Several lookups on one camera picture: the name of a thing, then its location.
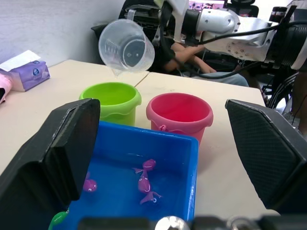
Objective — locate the pink plastic bucket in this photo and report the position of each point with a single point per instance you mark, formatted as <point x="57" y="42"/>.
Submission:
<point x="178" y="127"/>

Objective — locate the purple tissue pack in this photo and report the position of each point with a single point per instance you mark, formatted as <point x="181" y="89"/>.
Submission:
<point x="31" y="74"/>

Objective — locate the pink soft pack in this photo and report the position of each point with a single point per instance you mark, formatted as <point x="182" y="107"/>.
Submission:
<point x="4" y="82"/>

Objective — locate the green toy fish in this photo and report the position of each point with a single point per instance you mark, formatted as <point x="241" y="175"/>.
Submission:
<point x="57" y="218"/>

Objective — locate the blue plastic tub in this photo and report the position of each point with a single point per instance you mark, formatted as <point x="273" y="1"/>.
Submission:
<point x="168" y="148"/>

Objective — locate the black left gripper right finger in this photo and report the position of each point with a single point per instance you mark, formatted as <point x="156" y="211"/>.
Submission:
<point x="268" y="153"/>

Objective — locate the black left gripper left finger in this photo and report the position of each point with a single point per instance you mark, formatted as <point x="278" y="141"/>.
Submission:
<point x="36" y="153"/>

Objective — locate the seated person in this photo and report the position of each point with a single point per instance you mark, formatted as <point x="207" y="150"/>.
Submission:
<point x="189" y="56"/>

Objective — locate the clear plastic measuring cup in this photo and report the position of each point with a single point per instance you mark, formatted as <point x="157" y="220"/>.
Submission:
<point x="112" y="48"/>

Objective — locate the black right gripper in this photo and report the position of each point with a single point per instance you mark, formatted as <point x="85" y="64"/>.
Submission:
<point x="146" y="10"/>

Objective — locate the purple toy fish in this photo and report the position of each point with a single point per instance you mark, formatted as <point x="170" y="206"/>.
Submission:
<point x="144" y="185"/>
<point x="149" y="165"/>
<point x="90" y="185"/>

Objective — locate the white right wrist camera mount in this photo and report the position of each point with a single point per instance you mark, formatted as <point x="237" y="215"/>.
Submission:
<point x="178" y="21"/>

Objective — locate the black office chair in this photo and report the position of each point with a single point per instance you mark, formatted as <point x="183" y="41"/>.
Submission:
<point x="242" y="6"/>

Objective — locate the green plastic bucket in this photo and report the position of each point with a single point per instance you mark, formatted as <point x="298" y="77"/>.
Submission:
<point x="120" y="111"/>

